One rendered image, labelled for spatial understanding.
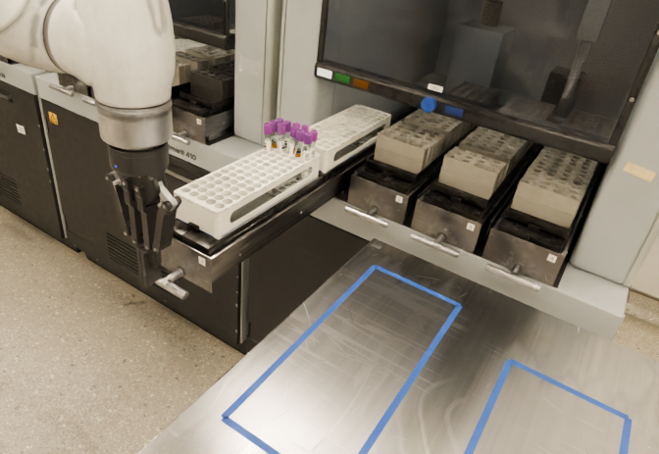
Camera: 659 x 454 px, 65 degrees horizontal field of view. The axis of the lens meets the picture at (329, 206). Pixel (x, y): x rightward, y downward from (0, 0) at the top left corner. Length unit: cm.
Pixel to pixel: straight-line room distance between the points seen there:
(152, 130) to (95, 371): 121
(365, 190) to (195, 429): 65
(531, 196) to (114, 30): 76
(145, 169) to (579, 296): 77
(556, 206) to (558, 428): 48
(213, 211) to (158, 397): 95
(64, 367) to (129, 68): 131
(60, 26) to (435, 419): 61
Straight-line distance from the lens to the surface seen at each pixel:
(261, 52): 126
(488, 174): 105
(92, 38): 64
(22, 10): 71
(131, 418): 165
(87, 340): 188
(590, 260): 110
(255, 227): 89
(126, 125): 67
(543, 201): 104
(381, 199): 107
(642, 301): 243
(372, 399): 62
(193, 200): 85
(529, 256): 101
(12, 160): 224
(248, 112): 133
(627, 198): 104
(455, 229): 103
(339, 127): 117
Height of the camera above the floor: 130
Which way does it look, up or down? 31 degrees down
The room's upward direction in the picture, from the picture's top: 7 degrees clockwise
